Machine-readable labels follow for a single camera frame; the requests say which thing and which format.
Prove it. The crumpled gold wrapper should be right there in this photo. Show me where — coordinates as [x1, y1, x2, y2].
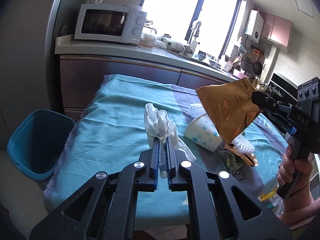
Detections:
[223, 144, 259, 167]

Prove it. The pink basin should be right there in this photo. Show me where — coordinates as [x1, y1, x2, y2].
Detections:
[233, 69, 247, 79]

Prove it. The glass teapot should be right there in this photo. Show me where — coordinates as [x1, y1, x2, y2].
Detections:
[142, 20, 157, 39]

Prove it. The teal plastic trash bin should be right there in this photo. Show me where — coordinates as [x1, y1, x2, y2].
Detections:
[7, 109, 75, 182]

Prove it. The kitchen counter with cabinets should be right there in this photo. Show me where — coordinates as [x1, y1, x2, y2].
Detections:
[55, 35, 236, 121]

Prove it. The gold foil snack bag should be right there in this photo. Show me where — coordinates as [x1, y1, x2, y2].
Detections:
[196, 77, 261, 144]

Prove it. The black hanging frying pan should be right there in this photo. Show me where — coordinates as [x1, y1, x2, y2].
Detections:
[253, 61, 263, 76]

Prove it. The clear green printed wrapper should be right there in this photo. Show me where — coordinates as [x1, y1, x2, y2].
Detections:
[218, 150, 243, 174]

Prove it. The teal tablecloth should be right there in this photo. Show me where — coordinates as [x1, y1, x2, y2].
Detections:
[43, 74, 288, 230]

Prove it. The white blue-dotted paper cup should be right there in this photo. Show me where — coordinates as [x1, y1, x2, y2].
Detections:
[184, 113, 222, 152]

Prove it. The white wall water heater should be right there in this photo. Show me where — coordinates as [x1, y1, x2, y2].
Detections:
[245, 10, 264, 43]

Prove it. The white foam fruit net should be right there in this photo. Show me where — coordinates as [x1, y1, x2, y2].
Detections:
[232, 134, 255, 154]

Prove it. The right hand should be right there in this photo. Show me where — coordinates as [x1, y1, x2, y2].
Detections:
[277, 144, 313, 194]

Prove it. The pink wall cabinet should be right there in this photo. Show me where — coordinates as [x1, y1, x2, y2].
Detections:
[260, 12, 292, 48]

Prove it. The pink sleeved right forearm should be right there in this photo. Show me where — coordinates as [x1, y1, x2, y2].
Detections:
[280, 167, 320, 229]

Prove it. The white tissue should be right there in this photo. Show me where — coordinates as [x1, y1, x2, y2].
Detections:
[144, 103, 196, 179]

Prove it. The white microwave oven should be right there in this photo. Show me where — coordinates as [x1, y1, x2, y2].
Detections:
[74, 3, 147, 44]

